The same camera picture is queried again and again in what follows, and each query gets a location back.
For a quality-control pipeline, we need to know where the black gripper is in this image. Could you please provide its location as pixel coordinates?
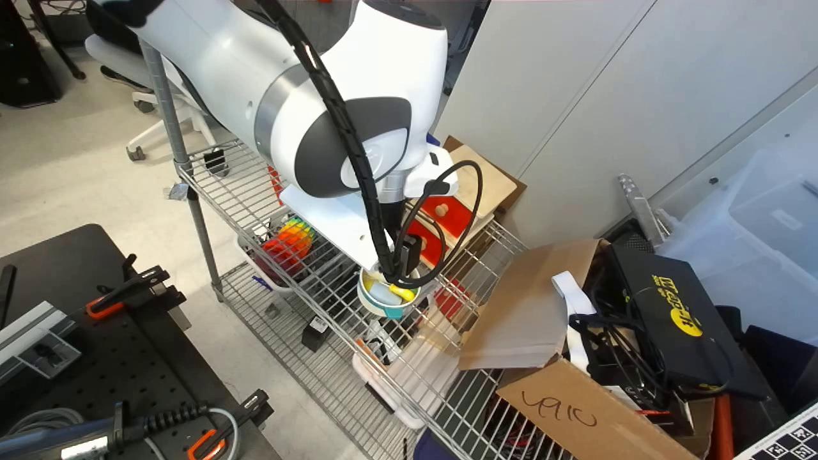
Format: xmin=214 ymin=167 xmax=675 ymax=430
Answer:
xmin=380 ymin=222 xmax=427 ymax=281

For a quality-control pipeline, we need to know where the red round toy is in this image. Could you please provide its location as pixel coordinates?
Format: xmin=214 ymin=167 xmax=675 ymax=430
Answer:
xmin=431 ymin=284 xmax=473 ymax=324

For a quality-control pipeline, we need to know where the rainbow stacking toy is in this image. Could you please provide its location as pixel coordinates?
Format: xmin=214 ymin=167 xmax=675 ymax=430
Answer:
xmin=257 ymin=214 xmax=316 ymax=279

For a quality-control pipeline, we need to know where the dark blue bucket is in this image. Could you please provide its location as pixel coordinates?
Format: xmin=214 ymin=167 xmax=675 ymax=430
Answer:
xmin=412 ymin=425 xmax=454 ymax=460

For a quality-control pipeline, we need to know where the black binder clip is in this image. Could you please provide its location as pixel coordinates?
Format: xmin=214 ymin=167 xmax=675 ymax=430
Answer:
xmin=202 ymin=145 xmax=229 ymax=176

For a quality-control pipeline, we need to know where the cardboard box with black writing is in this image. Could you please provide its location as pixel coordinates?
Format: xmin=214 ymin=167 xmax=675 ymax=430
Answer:
xmin=496 ymin=356 xmax=701 ymax=460

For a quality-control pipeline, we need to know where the black bag with yellow logo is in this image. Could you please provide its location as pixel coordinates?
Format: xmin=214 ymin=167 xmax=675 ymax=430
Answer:
xmin=609 ymin=227 xmax=774 ymax=405

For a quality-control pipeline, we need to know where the white office chair base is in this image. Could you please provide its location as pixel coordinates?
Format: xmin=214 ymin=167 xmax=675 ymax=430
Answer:
xmin=85 ymin=33 xmax=216 ymax=163

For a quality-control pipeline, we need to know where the orange and black clamp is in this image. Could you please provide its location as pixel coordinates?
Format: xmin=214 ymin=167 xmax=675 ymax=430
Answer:
xmin=179 ymin=389 xmax=275 ymax=460
xmin=82 ymin=254 xmax=189 ymax=327

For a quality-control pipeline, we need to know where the black perforated table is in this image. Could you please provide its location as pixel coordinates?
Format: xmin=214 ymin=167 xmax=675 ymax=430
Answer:
xmin=0 ymin=222 xmax=283 ymax=460

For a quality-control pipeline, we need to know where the clear plastic storage tub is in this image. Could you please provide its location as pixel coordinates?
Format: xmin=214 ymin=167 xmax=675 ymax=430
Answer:
xmin=660 ymin=139 xmax=818 ymax=348

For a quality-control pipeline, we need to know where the aluminium extrusion bar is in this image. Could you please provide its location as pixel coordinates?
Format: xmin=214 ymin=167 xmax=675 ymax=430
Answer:
xmin=0 ymin=298 xmax=85 ymax=378

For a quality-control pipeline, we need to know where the black and white grid board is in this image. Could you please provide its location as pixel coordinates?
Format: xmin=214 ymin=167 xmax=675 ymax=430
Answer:
xmin=734 ymin=405 xmax=818 ymax=460

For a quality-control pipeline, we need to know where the white bowl with teal handles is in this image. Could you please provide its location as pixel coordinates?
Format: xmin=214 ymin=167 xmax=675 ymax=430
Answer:
xmin=356 ymin=265 xmax=422 ymax=323

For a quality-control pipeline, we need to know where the black cable conduit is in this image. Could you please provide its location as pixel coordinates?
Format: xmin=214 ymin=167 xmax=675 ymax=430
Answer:
xmin=253 ymin=0 xmax=413 ymax=275

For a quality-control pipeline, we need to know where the perforated metal rail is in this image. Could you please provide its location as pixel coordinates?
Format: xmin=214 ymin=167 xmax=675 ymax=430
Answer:
xmin=616 ymin=175 xmax=675 ymax=245

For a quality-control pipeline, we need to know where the orange tool handle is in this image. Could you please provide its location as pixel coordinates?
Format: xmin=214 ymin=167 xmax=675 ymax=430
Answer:
xmin=711 ymin=392 xmax=738 ymax=460

